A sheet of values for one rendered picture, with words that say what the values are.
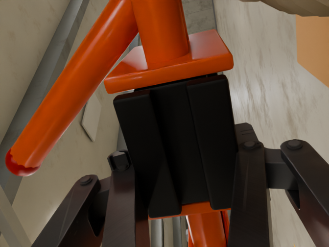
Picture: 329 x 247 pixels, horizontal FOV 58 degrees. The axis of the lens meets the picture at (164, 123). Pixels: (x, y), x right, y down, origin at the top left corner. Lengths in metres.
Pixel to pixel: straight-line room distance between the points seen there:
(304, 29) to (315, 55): 0.04
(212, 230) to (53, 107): 0.12
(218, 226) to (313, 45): 0.22
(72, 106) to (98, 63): 0.03
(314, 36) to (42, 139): 0.27
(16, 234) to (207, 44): 3.05
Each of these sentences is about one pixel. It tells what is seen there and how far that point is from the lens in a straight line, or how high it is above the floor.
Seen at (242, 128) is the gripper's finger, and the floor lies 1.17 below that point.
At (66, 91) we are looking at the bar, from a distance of 0.18.
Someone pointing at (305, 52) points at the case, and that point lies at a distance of 0.37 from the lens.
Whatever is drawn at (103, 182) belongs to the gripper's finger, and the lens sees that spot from 0.16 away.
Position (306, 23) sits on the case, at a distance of 0.36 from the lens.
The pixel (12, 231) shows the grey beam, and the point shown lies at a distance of 3.12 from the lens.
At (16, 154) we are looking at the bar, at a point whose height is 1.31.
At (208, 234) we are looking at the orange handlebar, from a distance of 0.20.
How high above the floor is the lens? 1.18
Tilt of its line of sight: 9 degrees up
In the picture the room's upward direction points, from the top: 101 degrees counter-clockwise
